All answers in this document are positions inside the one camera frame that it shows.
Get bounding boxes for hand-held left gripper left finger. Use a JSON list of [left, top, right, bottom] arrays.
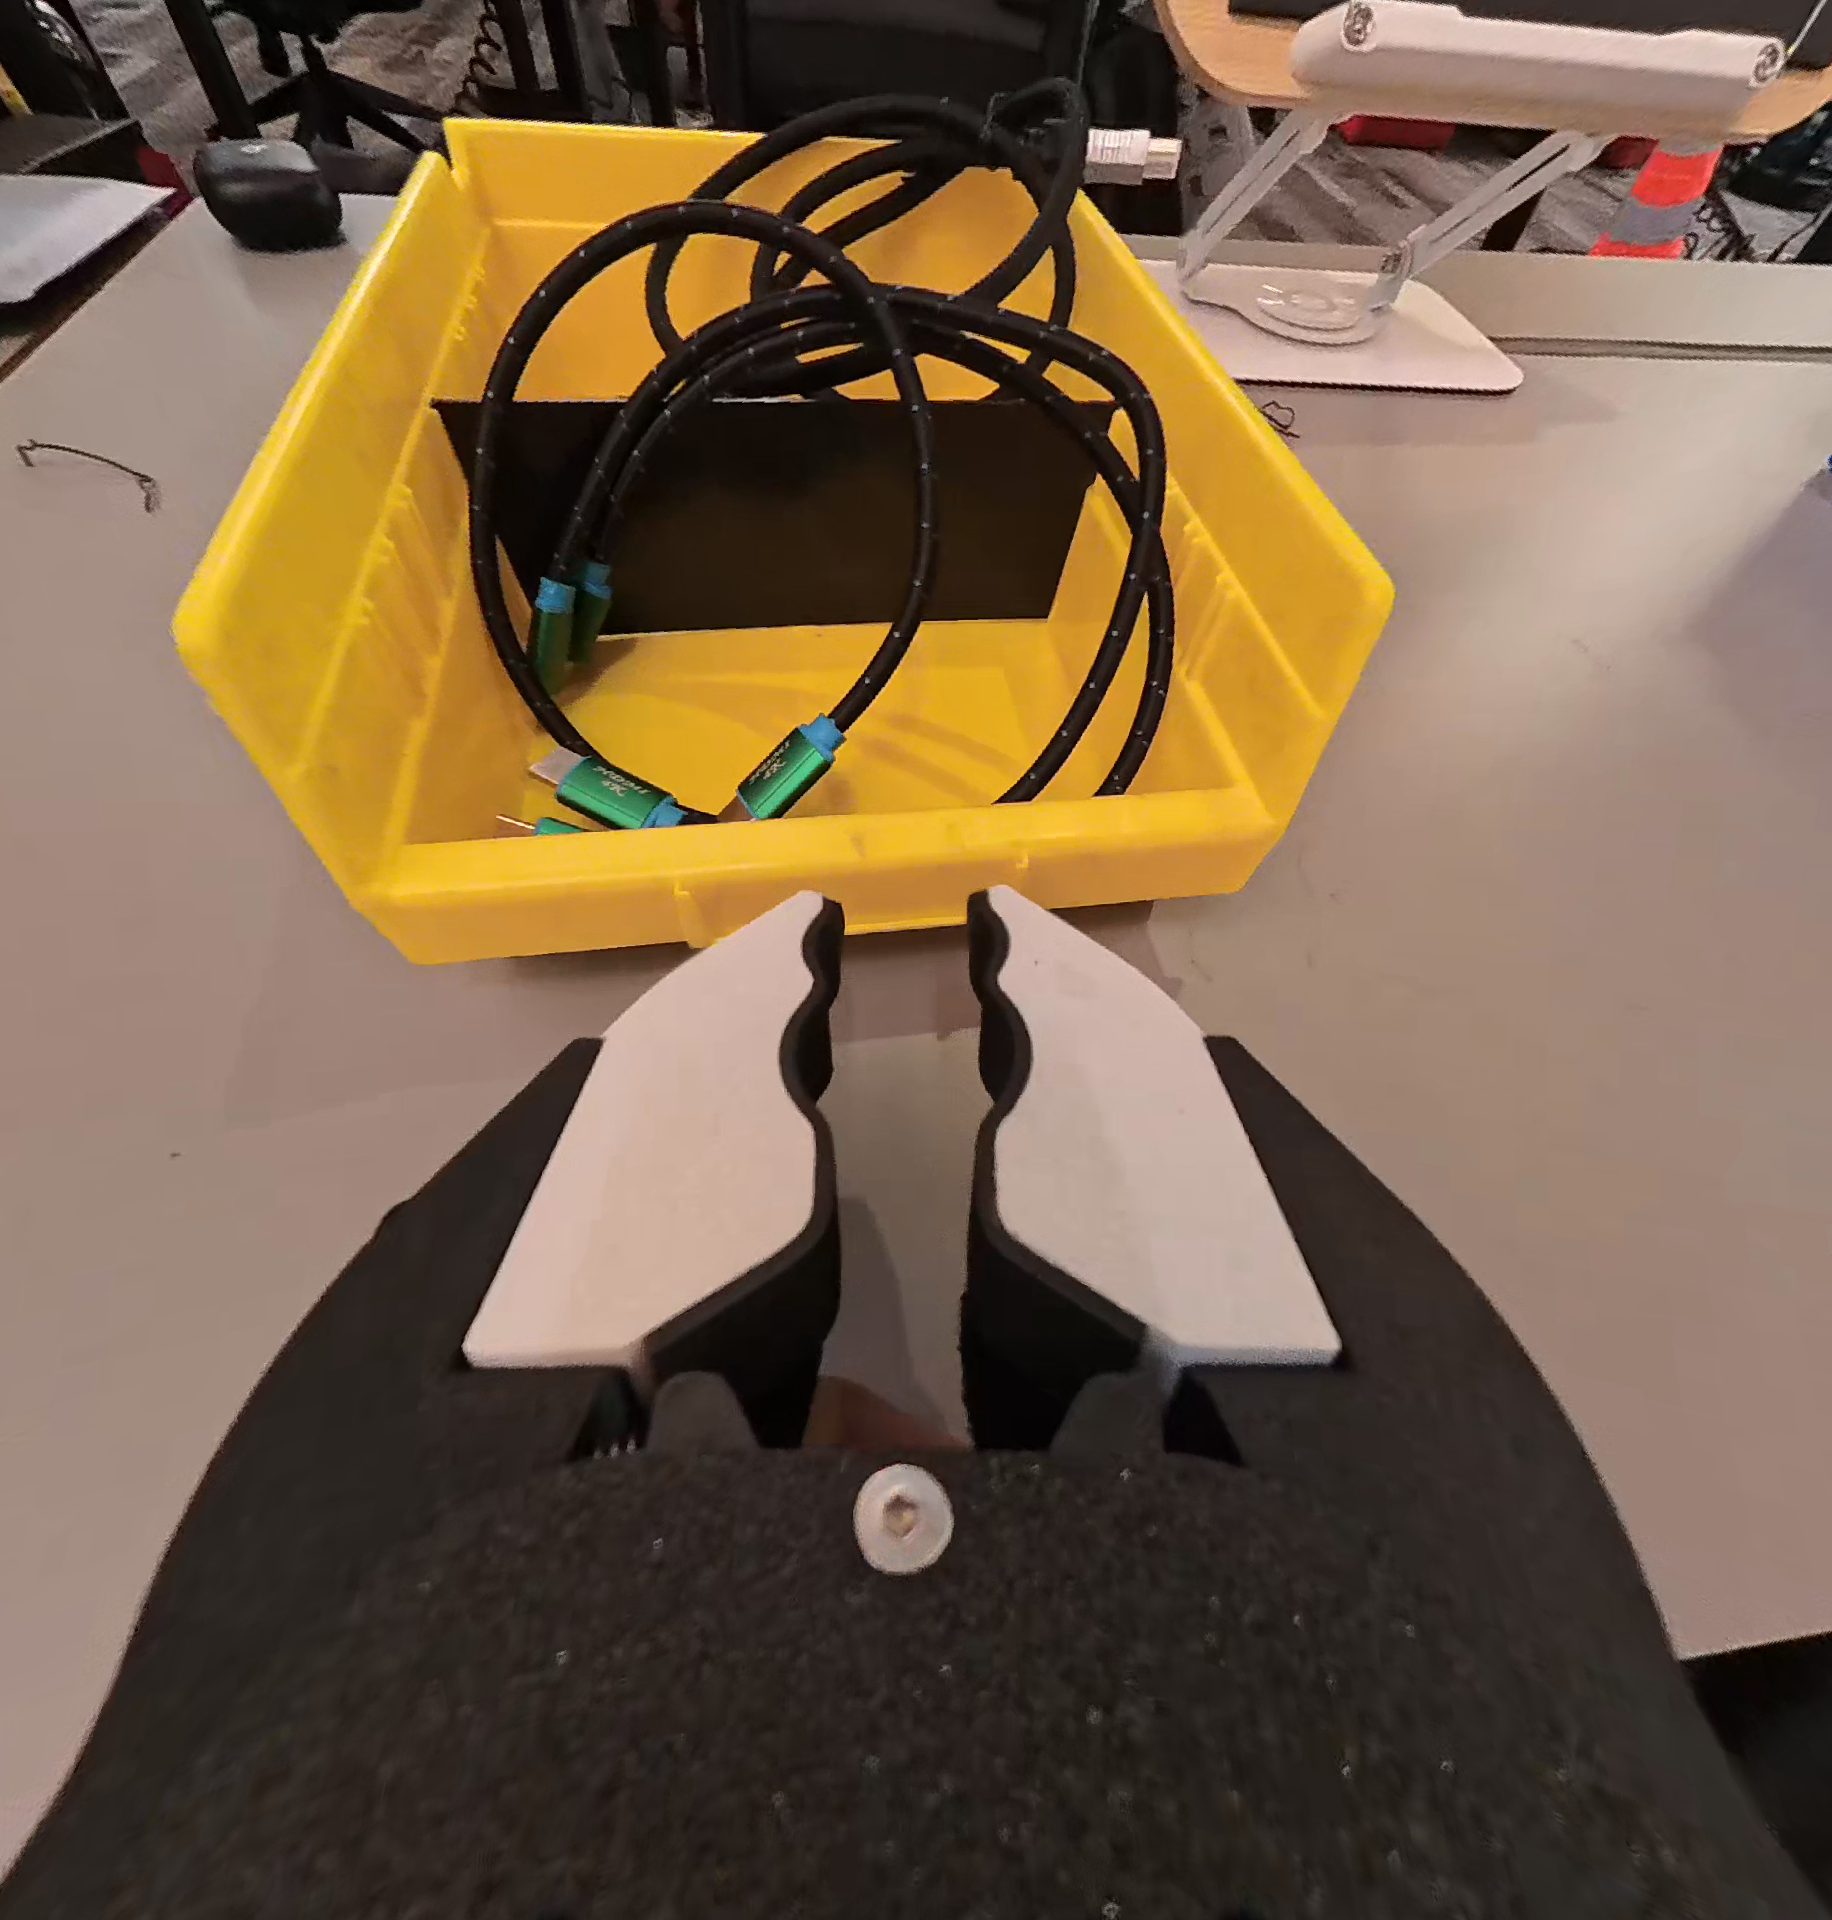
[[461, 890, 844, 1441]]

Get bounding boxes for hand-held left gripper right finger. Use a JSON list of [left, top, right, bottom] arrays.
[[955, 882, 1343, 1441]]

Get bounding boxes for black braided hdmi cable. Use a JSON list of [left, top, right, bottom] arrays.
[[477, 286, 704, 844], [643, 86, 1186, 331], [477, 258, 1173, 829]]

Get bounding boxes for yellow plastic bin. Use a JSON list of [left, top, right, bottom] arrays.
[[172, 118, 1395, 969]]

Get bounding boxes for black bin divider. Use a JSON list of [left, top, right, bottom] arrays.
[[435, 398, 1139, 636]]

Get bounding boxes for white panel stand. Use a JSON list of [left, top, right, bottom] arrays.
[[1139, 0, 1784, 398]]

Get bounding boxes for black computer mouse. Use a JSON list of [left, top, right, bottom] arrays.
[[199, 134, 347, 248]]

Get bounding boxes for orange traffic cone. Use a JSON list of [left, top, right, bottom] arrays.
[[1623, 134, 1727, 258]]

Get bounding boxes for black office chair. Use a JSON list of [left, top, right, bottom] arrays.
[[168, 0, 450, 170]]

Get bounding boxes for tangled thin black wire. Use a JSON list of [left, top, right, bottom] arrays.
[[15, 442, 159, 512]]

